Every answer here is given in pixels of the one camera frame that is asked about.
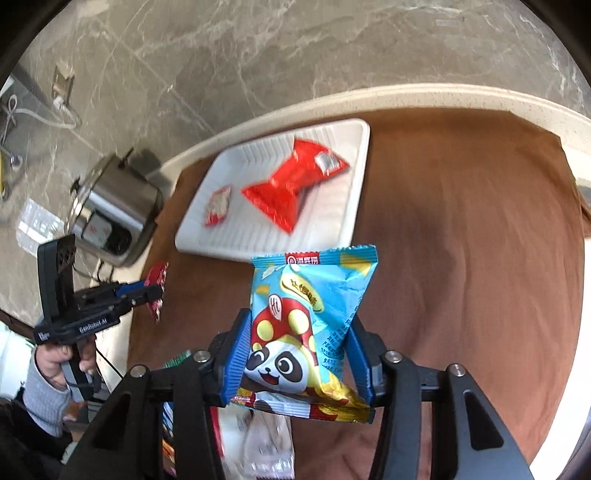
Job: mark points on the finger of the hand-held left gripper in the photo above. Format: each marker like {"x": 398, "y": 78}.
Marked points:
{"x": 121, "y": 290}
{"x": 138, "y": 297}

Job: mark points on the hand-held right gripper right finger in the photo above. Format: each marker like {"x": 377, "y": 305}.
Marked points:
{"x": 359, "y": 364}

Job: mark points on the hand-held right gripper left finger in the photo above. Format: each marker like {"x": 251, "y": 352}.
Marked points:
{"x": 234, "y": 362}

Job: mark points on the small red candy packet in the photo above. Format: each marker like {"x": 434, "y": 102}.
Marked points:
{"x": 157, "y": 277}

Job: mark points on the blue panda snack packet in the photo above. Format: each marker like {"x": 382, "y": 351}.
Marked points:
{"x": 295, "y": 323}

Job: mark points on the white plastic tray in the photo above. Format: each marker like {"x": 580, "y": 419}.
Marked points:
{"x": 323, "y": 217}

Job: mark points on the person's left forearm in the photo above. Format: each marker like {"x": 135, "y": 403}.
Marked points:
{"x": 44, "y": 401}

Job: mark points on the person's left hand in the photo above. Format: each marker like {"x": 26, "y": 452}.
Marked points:
{"x": 53, "y": 362}

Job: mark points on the green snack packet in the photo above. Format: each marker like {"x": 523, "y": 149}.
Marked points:
{"x": 178, "y": 359}

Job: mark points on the steel trash bin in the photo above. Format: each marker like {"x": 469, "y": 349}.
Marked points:
{"x": 117, "y": 207}

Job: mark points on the small red white snack packet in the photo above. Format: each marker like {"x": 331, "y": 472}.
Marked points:
{"x": 218, "y": 206}

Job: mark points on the brown tablecloth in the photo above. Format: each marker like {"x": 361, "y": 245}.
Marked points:
{"x": 461, "y": 258}

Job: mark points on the large red snack packet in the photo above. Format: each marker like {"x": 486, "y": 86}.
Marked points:
{"x": 291, "y": 184}

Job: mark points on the wall socket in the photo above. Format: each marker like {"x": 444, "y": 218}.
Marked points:
{"x": 62, "y": 83}

